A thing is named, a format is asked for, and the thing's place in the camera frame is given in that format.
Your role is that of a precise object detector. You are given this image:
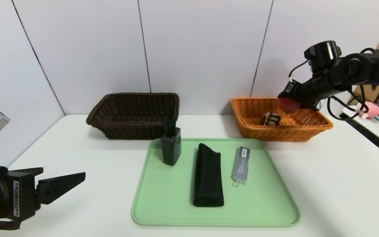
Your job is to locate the red peach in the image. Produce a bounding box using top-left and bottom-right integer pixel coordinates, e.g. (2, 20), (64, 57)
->
(278, 96), (301, 114)

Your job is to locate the orange wicker basket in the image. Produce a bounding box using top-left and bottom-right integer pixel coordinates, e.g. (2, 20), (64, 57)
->
(231, 97), (334, 142)

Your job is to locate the light green plastic tray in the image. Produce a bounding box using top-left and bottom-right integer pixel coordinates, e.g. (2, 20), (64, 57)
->
(131, 138), (301, 227)

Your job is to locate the dark brown wicker basket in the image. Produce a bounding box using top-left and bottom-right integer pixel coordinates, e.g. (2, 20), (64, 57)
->
(86, 92), (180, 140)

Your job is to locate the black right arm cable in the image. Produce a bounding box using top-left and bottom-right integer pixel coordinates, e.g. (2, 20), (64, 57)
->
(288, 48), (379, 121)

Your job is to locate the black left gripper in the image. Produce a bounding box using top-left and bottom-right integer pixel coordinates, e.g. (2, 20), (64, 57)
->
(0, 167), (86, 223)

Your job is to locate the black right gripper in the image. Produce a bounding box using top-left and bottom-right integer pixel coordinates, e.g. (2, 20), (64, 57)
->
(277, 80), (323, 109)

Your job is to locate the black glasses case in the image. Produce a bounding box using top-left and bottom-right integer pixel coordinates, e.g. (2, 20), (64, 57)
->
(193, 143), (224, 207)

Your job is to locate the pink plush toy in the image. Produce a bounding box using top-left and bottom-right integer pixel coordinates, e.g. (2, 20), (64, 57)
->
(357, 101), (379, 119)

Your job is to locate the clear plastic slim case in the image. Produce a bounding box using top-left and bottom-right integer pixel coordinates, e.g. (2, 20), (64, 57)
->
(232, 146), (251, 186)

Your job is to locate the chocolate cake slice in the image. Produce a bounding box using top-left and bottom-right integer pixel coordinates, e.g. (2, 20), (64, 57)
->
(263, 112), (281, 126)

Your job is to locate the dark green spray bottle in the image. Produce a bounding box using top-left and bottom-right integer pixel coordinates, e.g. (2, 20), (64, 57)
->
(161, 119), (182, 166)

